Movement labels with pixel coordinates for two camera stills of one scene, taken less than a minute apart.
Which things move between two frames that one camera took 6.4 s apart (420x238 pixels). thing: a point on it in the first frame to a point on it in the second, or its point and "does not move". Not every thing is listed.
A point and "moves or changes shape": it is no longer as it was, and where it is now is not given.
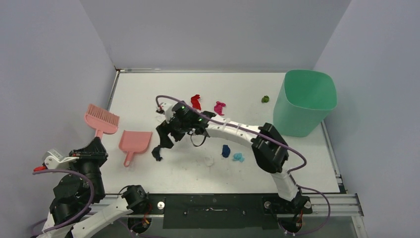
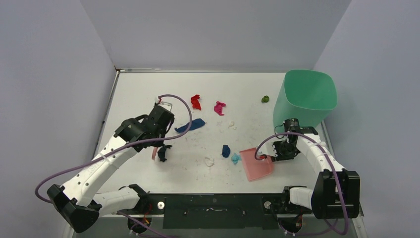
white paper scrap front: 209,160 does not move
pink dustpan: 134,142 moves or changes shape
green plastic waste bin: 303,100 does not move
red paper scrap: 195,101 does not move
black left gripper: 95,149 to 164,131
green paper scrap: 265,99 does not move
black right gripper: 169,130 to 278,150
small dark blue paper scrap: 226,151 does not move
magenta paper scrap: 218,107 does not move
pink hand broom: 101,119 to 154,152
